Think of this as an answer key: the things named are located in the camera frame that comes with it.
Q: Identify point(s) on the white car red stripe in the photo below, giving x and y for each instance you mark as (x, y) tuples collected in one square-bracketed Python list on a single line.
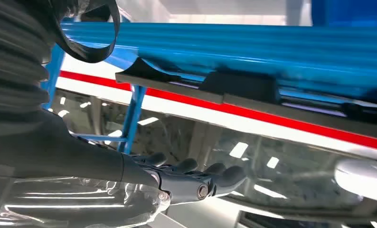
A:
[(207, 117)]

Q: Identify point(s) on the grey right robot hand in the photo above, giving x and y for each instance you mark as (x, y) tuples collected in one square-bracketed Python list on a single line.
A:
[(65, 157)]

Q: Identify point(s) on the blue metal shelf rack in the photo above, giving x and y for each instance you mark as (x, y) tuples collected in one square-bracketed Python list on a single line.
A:
[(238, 44)]

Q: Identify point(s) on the white car side mirror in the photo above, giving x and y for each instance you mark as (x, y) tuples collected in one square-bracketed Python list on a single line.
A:
[(364, 179)]

